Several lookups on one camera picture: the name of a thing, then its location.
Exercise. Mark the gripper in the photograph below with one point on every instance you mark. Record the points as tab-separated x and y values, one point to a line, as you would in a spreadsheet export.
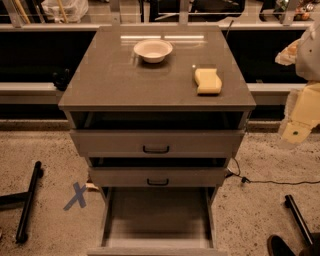
309	61

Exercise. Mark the yellow sponge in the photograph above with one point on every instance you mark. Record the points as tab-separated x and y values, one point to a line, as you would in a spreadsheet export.
208	81

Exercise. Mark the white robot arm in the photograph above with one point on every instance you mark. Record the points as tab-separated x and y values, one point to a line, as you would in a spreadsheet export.
304	53

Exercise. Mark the grey drawer cabinet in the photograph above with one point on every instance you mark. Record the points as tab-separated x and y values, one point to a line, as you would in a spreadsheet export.
115	89

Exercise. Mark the grey bottom drawer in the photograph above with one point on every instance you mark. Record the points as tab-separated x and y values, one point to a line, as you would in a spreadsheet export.
157	222

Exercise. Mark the grey drawer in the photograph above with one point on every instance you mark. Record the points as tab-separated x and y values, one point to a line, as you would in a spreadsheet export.
157	176
157	222
155	143

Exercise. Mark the grey middle drawer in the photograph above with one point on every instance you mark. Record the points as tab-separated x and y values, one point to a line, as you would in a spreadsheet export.
157	176

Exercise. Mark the grey top drawer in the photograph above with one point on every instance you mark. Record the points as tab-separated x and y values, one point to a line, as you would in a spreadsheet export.
155	143

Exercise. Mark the black stand leg right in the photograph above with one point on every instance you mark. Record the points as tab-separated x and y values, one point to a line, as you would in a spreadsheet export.
290	203

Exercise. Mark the black stand leg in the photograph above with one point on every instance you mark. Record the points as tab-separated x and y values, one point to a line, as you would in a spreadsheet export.
26	198
290	203

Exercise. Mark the black shoe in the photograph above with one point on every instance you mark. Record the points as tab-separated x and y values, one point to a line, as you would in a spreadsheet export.
277	247

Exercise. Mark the white bowl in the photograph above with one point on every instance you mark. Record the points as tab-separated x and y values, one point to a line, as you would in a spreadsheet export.
153	50

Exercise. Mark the blue tape cross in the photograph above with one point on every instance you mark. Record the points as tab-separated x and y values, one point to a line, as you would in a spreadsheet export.
78	197

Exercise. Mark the white plastic bag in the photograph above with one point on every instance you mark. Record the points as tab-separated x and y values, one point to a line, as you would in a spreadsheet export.
65	11

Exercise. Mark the black stand leg left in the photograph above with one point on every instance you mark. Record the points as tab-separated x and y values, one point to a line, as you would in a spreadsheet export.
26	198

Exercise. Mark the black clamp on rail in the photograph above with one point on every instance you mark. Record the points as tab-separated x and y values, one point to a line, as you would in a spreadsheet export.
61	80

